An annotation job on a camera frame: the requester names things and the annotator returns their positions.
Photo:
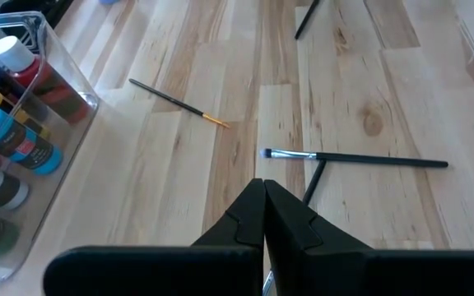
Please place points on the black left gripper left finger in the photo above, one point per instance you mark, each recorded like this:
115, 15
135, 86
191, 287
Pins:
159, 271

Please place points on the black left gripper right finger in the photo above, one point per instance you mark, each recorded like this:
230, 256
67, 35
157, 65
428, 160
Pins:
385, 275

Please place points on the sky blue small paint bottle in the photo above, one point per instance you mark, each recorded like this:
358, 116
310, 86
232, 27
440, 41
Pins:
35, 154

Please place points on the red small paint bottle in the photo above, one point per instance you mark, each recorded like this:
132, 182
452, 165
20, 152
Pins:
56, 92

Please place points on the clear plastic organizer bin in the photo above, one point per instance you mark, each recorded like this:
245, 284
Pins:
56, 177

